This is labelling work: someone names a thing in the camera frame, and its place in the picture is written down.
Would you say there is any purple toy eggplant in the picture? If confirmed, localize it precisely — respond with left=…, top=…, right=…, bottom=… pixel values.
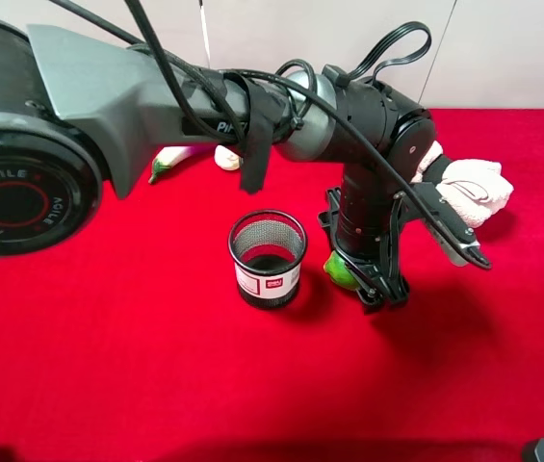
left=148, top=145, right=211, bottom=185

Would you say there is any pink rolled towel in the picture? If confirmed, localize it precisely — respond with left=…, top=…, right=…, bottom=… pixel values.
left=411, top=141, right=514, bottom=228

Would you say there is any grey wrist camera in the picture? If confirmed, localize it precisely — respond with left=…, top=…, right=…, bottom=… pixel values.
left=396, top=183, right=492, bottom=270

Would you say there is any black cable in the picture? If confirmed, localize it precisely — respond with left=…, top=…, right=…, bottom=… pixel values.
left=49, top=0, right=493, bottom=270

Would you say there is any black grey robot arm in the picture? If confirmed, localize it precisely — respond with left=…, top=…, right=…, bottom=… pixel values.
left=0, top=19, right=439, bottom=312

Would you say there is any green toy fruit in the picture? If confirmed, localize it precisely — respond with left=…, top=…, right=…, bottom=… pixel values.
left=324, top=250, right=359, bottom=291

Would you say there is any white toy mushroom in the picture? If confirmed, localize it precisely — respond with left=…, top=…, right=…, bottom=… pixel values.
left=214, top=145, right=242, bottom=171

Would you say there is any black mesh pen holder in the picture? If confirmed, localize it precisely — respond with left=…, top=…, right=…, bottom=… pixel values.
left=228, top=209, right=308, bottom=311

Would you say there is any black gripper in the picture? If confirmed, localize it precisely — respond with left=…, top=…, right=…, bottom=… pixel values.
left=319, top=166, right=410, bottom=316

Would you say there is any red table cloth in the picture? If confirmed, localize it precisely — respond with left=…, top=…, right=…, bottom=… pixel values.
left=0, top=111, right=544, bottom=461

